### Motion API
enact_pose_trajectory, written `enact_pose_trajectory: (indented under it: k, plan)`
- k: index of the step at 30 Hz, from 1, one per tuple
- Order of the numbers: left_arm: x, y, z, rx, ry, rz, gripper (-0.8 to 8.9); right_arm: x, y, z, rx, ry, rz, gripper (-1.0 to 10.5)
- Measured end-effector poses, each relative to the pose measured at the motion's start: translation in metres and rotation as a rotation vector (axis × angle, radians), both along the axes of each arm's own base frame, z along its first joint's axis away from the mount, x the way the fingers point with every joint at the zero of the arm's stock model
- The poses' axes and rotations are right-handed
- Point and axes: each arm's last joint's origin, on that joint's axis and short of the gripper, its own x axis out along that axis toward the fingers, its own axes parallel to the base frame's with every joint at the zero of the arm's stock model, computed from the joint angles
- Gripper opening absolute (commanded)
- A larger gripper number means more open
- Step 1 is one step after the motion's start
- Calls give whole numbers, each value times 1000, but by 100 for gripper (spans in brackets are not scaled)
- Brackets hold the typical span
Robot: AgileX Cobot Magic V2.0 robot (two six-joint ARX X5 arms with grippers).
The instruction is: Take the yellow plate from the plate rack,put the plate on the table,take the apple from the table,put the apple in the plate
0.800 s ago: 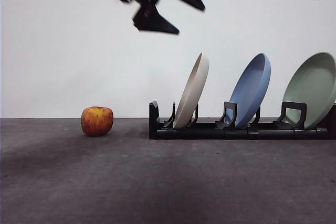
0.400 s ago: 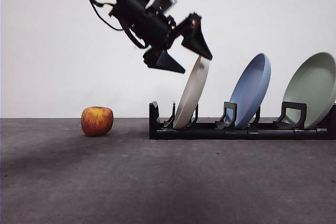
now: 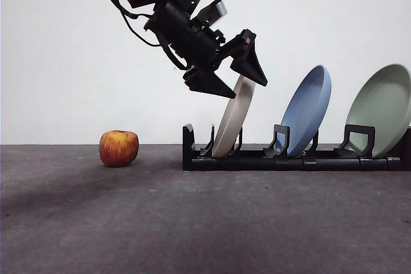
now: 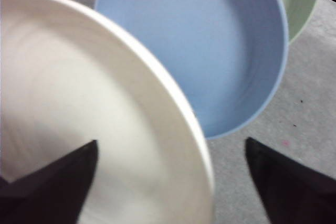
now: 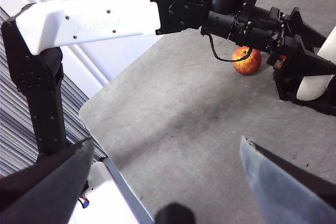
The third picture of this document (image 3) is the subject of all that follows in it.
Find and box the black plate rack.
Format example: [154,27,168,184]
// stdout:
[182,123,411,172]

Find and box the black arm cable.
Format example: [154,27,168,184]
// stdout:
[97,0,189,71]

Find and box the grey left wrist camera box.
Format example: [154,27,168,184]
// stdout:
[193,0,229,28]

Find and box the red yellow apple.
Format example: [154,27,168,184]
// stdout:
[99,130,140,168]

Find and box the green plate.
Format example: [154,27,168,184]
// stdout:
[345,64,411,158]

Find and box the pale yellow cream plate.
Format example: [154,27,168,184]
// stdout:
[211,74,257,158]

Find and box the blue plate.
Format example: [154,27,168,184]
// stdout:
[276,64,332,157]

